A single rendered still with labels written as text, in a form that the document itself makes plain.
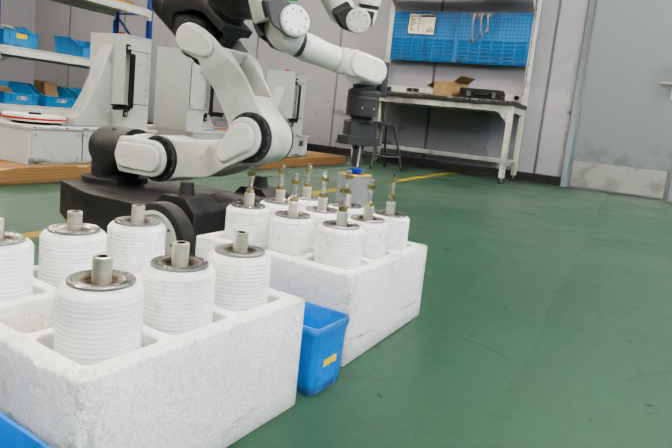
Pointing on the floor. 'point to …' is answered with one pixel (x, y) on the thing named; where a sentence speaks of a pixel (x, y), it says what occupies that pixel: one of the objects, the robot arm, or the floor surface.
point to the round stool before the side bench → (385, 144)
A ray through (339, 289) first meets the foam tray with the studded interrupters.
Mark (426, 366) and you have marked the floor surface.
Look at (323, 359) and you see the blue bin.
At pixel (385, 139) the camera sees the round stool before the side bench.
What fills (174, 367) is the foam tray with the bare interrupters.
